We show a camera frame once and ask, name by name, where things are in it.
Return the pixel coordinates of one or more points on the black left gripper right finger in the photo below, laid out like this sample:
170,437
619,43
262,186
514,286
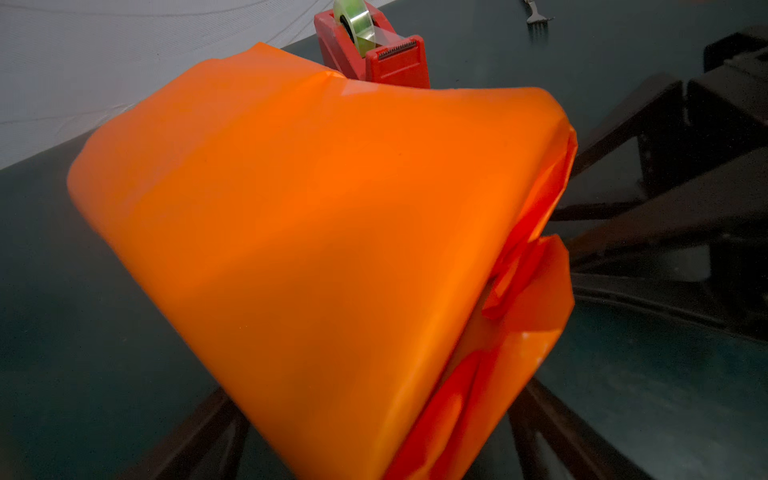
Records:
553,442

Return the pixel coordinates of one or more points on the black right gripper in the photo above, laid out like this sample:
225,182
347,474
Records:
704,162

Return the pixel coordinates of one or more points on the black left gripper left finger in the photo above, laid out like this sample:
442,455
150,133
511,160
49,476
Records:
208,444

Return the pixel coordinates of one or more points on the orange wrapping paper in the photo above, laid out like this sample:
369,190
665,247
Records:
362,267

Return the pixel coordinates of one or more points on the red tape dispenser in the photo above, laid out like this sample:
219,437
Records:
396,60

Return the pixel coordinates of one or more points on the green tape roll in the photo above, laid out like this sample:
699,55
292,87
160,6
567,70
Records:
355,17

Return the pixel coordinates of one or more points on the fork with white handle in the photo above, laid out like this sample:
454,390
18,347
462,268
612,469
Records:
535,18

